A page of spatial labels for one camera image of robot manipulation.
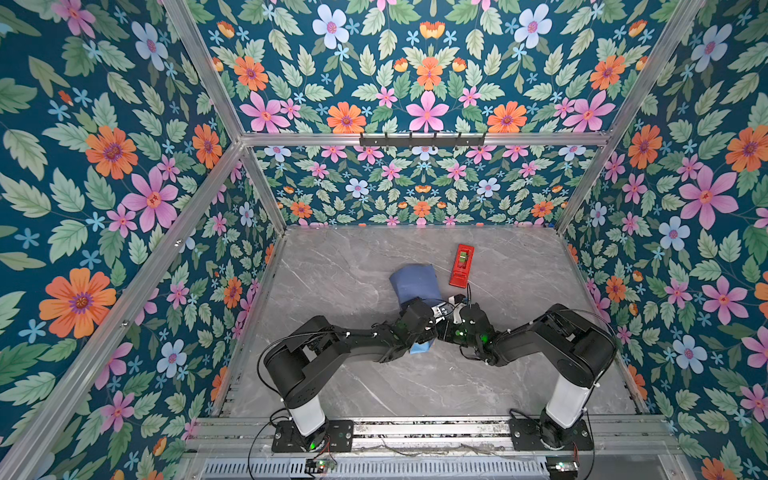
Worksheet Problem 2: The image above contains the aluminium horizontal back bar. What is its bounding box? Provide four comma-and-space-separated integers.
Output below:
241, 132, 608, 148

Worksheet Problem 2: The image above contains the white vented cable duct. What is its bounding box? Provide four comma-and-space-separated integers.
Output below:
202, 457, 550, 479

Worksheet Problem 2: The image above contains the red tape dispenser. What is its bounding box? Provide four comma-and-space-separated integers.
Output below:
449, 244, 475, 289

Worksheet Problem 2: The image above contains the aluminium corner frame post right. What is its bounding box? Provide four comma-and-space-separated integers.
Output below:
556, 0, 705, 237

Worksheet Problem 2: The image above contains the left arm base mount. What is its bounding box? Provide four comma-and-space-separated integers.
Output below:
271, 420, 355, 453

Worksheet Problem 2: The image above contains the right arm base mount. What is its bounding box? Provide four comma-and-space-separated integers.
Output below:
508, 408, 594, 451

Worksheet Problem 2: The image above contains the black hook rail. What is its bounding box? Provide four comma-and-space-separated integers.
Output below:
358, 132, 486, 149

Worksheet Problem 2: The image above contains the aluminium left side bar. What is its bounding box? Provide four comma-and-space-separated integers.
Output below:
1, 141, 244, 479

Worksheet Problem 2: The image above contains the aluminium corner frame post left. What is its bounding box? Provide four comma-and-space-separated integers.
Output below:
164, 1, 286, 239

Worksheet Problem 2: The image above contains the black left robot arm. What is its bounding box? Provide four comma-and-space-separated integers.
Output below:
261, 298, 435, 443

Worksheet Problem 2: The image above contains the aluminium corner frame post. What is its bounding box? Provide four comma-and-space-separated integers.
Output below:
556, 0, 705, 237
164, 1, 286, 239

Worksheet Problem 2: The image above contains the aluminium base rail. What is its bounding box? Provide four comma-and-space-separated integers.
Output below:
186, 415, 682, 456

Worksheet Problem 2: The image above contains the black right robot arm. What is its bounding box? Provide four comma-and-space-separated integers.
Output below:
437, 304, 617, 430

